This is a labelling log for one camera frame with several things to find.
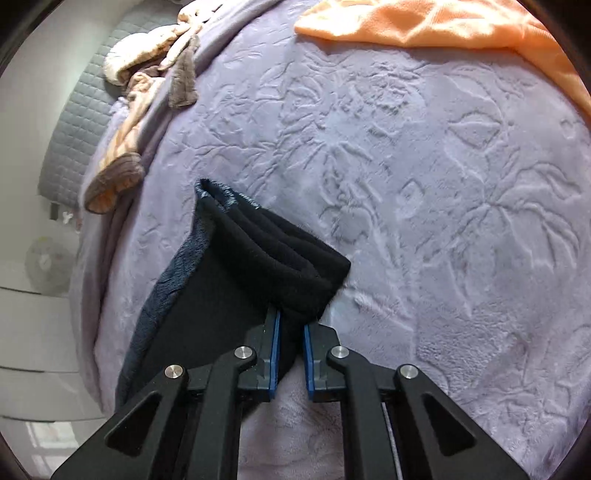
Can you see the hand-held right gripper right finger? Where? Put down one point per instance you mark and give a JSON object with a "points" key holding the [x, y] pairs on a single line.
{"points": [[308, 364]]}

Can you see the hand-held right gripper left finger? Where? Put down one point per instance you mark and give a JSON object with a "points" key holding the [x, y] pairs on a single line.
{"points": [[275, 350]]}

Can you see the black pants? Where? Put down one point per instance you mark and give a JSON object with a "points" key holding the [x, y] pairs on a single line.
{"points": [[221, 295]]}

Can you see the purple embossed blanket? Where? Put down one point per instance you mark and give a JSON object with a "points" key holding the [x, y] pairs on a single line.
{"points": [[392, 207]]}

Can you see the white drawer cabinet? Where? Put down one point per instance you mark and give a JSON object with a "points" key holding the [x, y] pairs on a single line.
{"points": [[32, 332]]}

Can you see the white standing fan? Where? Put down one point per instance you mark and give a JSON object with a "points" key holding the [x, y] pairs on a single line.
{"points": [[46, 265]]}

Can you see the patterned beige garment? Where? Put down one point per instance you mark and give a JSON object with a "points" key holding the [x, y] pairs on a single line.
{"points": [[138, 87]]}

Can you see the grey quilted mattress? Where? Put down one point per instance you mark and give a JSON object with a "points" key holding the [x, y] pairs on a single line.
{"points": [[78, 120]]}

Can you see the orange cloth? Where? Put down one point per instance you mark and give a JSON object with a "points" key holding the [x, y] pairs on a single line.
{"points": [[438, 23]]}

